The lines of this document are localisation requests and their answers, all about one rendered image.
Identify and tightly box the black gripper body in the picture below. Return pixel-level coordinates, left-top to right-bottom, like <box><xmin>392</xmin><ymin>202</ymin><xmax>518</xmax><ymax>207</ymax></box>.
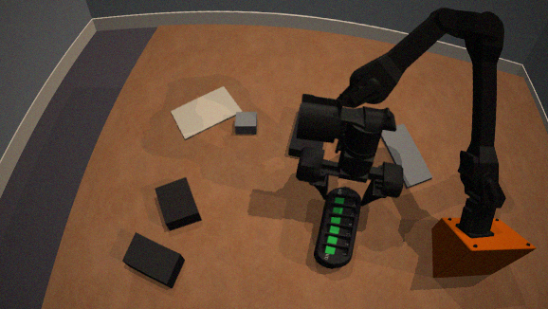
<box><xmin>296</xmin><ymin>140</ymin><xmax>404</xmax><ymax>197</ymax></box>

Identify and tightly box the beige flat rectangular panel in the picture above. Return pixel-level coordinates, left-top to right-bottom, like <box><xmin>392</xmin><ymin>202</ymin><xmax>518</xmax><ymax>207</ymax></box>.
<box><xmin>171</xmin><ymin>86</ymin><xmax>243</xmax><ymax>140</ymax></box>

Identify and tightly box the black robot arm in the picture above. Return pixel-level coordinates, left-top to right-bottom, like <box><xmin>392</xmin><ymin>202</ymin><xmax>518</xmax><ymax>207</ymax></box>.
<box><xmin>297</xmin><ymin>7</ymin><xmax>506</xmax><ymax>239</ymax></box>

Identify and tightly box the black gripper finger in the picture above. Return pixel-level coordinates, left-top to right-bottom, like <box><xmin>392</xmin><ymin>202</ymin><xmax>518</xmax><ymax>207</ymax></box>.
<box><xmin>361</xmin><ymin>180</ymin><xmax>387</xmax><ymax>207</ymax></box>
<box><xmin>309</xmin><ymin>175</ymin><xmax>329</xmax><ymax>200</ymax></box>

